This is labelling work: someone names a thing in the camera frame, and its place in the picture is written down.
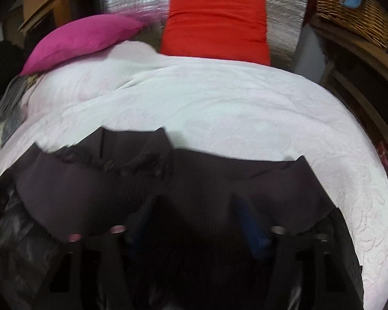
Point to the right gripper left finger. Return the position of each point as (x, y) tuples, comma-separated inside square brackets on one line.
[(125, 268)]

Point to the grey garment beside pillow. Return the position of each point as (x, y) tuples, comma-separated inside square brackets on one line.
[(12, 114)]

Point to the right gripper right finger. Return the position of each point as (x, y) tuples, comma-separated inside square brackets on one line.
[(314, 269)]

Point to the wooden side table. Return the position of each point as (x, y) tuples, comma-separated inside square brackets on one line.
[(357, 73)]

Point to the white pink bed quilt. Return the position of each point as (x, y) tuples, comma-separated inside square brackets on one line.
[(233, 109)]

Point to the dark navy quilted jacket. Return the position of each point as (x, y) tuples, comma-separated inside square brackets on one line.
[(123, 220)]

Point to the red square cushion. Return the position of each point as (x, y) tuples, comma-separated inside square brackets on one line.
[(217, 29)]

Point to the wicker basket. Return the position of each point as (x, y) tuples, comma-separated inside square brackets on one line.
[(369, 20)]

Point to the black coat pile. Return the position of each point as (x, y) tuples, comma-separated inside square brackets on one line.
[(11, 63)]

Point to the magenta pillow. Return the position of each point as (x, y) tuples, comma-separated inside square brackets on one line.
[(80, 37)]

